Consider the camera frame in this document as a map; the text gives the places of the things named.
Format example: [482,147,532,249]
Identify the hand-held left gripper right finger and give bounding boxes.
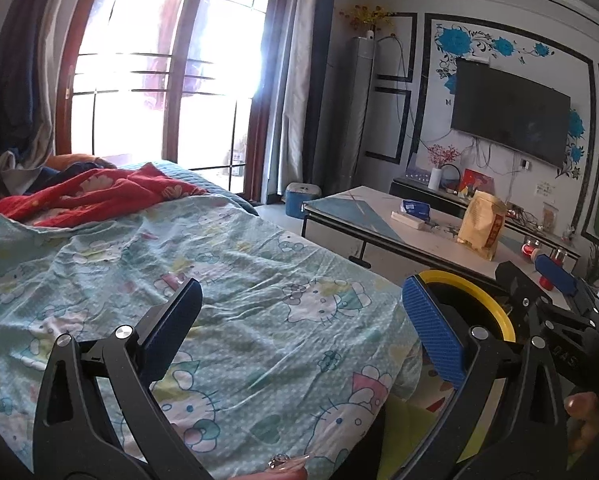
[399,275,570,480]

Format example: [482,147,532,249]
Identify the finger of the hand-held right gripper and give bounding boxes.
[494,260,533,321]
[534,254,599,307]

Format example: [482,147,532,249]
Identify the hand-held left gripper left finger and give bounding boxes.
[32,279,215,480]

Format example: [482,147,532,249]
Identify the person's right hand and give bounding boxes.
[564,391,599,457]

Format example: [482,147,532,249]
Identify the person's left hand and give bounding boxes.
[250,452,313,480]

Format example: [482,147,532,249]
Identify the cat-print bed sheet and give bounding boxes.
[0,192,423,480]

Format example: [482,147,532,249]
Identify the yellow paper bag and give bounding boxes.
[457,191,509,262]

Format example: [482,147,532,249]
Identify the red picture card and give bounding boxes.
[458,170,496,199]

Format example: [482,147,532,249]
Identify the yellow-green cloth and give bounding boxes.
[379,396,486,480]

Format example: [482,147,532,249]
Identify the long white box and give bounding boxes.
[391,210,427,232]

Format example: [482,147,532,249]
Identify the dark television cabinet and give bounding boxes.
[389,176,583,262]

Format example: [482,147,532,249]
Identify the blue box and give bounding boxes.
[401,199,433,219]

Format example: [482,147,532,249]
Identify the white vase red flowers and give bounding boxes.
[426,144,463,192]

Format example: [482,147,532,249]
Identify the red flower-print blanket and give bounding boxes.
[0,162,211,232]

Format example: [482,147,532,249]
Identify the small blue lidded bin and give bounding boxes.
[284,182,323,221]

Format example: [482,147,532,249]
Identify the orange pillow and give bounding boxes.
[47,153,119,172]

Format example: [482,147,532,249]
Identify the pile of clothes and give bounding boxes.
[0,149,56,197]

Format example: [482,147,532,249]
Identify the grey standing air conditioner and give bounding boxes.
[312,35,379,197]

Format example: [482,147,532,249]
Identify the wooden-framed window door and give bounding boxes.
[54,0,301,202]

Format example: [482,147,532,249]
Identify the yellow artificial flowers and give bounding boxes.
[337,4,396,32]

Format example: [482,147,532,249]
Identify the wall-mounted television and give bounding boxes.
[450,57,572,171]

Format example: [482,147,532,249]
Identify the blue flower wall decal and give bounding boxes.
[433,24,589,182]

